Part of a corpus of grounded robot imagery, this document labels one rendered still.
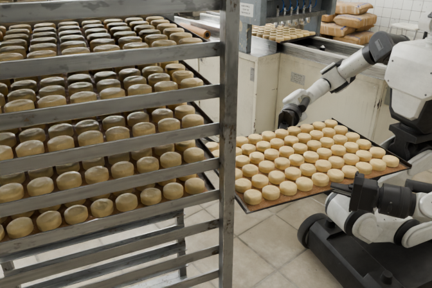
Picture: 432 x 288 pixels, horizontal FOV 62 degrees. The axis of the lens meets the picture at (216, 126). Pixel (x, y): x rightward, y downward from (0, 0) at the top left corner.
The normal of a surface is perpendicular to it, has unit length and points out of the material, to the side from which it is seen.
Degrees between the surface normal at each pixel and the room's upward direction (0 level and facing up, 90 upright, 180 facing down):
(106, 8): 90
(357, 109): 90
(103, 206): 0
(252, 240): 0
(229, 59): 90
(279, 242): 0
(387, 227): 90
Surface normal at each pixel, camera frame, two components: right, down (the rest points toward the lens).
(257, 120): 0.62, 0.34
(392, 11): -0.78, 0.27
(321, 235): -0.66, -0.51
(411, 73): -0.93, 0.18
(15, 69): 0.38, 0.40
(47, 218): 0.00, -0.90
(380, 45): -0.87, 0.00
